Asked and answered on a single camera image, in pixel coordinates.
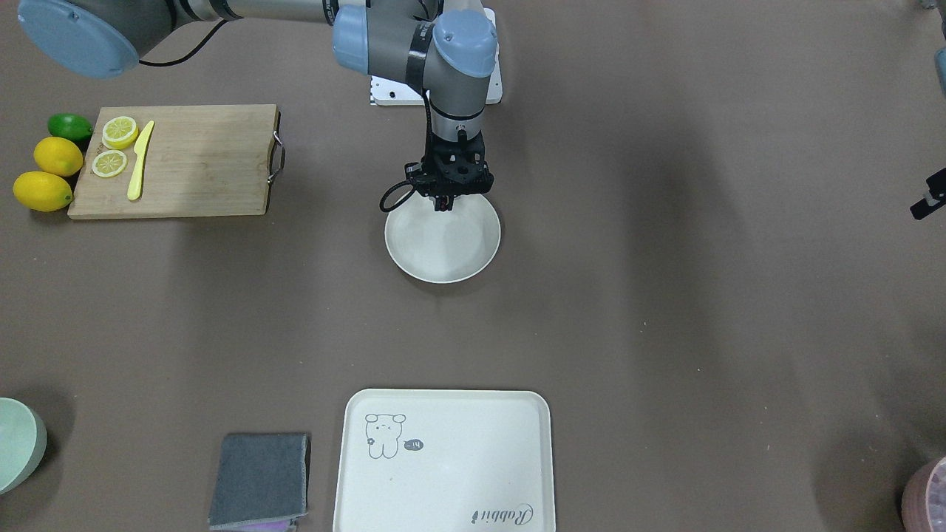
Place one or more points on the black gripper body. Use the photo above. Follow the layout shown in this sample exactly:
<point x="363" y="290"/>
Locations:
<point x="444" y="202"/>

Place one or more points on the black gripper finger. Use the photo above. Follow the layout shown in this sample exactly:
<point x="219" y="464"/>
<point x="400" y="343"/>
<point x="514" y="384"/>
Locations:
<point x="444" y="203"/>
<point x="934" y="197"/>

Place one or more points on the beige round plate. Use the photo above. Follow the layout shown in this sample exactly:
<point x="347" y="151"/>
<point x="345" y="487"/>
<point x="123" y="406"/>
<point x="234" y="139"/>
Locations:
<point x="443" y="247"/>

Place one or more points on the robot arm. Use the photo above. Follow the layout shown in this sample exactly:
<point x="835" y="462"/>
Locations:
<point x="444" y="51"/>

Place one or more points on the cream rabbit tray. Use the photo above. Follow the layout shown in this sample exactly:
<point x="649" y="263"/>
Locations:
<point x="446" y="460"/>

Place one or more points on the bamboo cutting board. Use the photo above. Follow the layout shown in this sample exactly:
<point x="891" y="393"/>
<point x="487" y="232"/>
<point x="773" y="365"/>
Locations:
<point x="202" y="160"/>

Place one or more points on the yellow plastic knife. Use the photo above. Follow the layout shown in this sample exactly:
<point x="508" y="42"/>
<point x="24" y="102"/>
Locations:
<point x="136" y="181"/>

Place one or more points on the pink bowl of ice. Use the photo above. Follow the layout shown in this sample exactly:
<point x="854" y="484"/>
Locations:
<point x="923" y="500"/>

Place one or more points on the lemon slice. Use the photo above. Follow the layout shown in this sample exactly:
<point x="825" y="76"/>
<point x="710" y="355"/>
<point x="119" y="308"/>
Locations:
<point x="120" y="133"/>
<point x="109" y="163"/>

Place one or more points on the grey folded cloth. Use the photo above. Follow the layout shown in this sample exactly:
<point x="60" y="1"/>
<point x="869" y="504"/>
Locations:
<point x="261" y="482"/>

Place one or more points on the green lime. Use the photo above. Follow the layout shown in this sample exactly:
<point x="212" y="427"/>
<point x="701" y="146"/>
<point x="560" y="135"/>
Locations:
<point x="70" y="126"/>

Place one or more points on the whole yellow lemon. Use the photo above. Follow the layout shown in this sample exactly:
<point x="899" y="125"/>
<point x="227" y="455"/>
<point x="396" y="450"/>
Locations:
<point x="58" y="156"/>
<point x="42" y="191"/>

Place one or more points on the mint green bowl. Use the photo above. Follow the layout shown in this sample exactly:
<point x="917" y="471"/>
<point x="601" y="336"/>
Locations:
<point x="23" y="442"/>

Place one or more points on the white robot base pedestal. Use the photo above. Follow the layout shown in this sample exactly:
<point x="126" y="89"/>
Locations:
<point x="392" y="93"/>

